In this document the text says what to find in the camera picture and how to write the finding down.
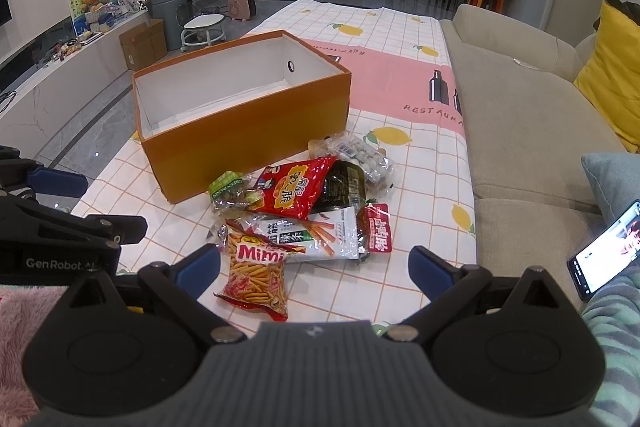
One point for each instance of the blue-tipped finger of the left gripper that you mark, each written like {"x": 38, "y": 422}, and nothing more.
{"x": 56, "y": 182}

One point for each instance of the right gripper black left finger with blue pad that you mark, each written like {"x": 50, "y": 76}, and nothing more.
{"x": 174, "y": 291}

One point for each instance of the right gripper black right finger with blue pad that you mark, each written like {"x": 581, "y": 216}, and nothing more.
{"x": 450, "y": 292}

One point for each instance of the Mimi snack bag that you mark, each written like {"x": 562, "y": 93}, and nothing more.
{"x": 256, "y": 279}

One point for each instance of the red braised meat pack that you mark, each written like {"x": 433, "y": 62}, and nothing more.
{"x": 375, "y": 234}

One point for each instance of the green clear snack pack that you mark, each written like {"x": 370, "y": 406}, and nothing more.
{"x": 233, "y": 190}

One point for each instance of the white stick snack bag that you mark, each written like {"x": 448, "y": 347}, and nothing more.
{"x": 329, "y": 235}

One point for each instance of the clear pack white candies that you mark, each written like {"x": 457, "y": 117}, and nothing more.
{"x": 377, "y": 167}

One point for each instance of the red chip bag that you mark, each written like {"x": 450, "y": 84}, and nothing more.
{"x": 290, "y": 190}

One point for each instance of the dark green snack pack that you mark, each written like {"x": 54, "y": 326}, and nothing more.
{"x": 344, "y": 186}

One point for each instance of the pink fluffy sleeve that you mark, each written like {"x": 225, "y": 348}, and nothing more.
{"x": 23, "y": 310}

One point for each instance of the striped green sleeve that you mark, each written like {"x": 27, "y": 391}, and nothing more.
{"x": 612, "y": 315}

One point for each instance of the brown cardboard box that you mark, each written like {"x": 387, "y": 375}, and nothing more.
{"x": 144, "y": 45}

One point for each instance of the smartphone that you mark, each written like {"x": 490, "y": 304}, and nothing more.
{"x": 609, "y": 254}

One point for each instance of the beige sofa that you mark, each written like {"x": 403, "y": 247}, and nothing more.
{"x": 527, "y": 128}

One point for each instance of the orange cardboard box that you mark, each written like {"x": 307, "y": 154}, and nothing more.
{"x": 237, "y": 106}

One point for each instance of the light blue cushion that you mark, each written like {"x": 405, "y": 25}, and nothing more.
{"x": 614, "y": 179}

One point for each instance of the white round stool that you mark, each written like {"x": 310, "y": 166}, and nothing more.
{"x": 202, "y": 30}

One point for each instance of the pink small heater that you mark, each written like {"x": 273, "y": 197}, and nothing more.
{"x": 242, "y": 9}

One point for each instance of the yellow cushion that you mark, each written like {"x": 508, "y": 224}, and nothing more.
{"x": 610, "y": 78}

